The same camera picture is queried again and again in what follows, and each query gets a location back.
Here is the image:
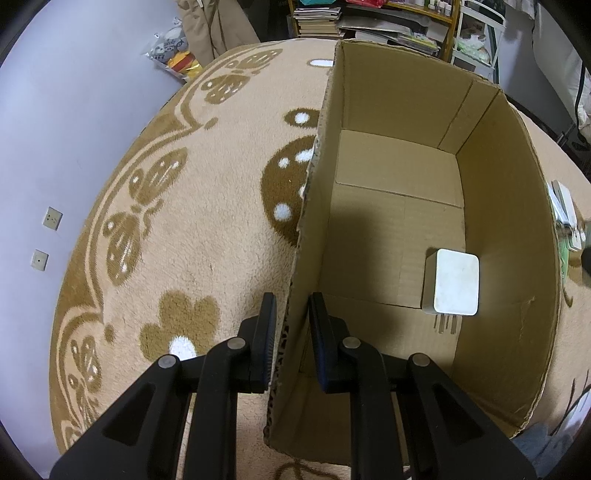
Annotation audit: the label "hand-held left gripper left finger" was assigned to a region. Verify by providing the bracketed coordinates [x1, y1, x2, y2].
[48, 292, 278, 480]

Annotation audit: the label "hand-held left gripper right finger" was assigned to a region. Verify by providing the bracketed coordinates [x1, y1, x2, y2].
[308, 292, 539, 480]

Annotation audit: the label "cardboard box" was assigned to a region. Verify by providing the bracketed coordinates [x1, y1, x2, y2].
[263, 38, 568, 467]

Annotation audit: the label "white power adapter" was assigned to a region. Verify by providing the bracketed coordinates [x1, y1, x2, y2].
[421, 248, 481, 335]

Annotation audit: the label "blue cloth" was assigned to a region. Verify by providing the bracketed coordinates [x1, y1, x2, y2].
[512, 425, 568, 480]

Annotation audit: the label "white flat device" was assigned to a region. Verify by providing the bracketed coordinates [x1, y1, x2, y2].
[549, 180, 578, 227]

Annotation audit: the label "plastic bag of plush toys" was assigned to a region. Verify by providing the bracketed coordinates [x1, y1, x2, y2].
[144, 17, 204, 84]

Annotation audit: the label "pile of papers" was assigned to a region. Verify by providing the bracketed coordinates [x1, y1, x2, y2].
[339, 16, 441, 58]

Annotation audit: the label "stack of books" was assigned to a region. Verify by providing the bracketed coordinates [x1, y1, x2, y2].
[292, 4, 345, 38]

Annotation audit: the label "beige hanging coat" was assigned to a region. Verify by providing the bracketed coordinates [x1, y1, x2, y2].
[178, 0, 262, 61]

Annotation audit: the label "pale green packets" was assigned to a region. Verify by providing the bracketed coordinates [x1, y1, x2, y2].
[457, 34, 490, 63]

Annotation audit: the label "wooden bookshelf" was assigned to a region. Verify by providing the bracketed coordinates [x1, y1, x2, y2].
[287, 0, 467, 63]

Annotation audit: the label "white wire rack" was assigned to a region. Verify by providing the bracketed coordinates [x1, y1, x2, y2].
[451, 0, 506, 81]

